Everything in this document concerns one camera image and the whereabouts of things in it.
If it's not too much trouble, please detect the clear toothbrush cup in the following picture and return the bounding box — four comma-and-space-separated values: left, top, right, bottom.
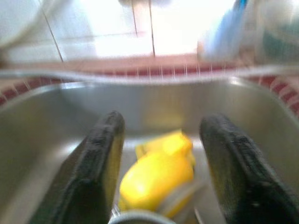
198, 0, 253, 61

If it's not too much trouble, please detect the stainless steel plate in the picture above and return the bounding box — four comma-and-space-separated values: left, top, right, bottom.
109, 182, 225, 224

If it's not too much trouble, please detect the stainless steel sink basin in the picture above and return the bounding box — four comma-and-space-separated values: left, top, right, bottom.
0, 77, 299, 224

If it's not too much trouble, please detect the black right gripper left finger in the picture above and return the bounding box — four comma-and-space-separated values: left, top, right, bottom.
30, 111, 126, 224

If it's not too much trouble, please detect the grey drain hose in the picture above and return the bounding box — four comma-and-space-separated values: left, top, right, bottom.
0, 65, 299, 82

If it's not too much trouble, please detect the yellow plastic bowl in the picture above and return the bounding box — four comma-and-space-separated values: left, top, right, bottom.
118, 130, 197, 219

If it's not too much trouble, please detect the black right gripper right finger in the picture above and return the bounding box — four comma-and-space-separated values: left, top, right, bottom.
199, 113, 299, 224

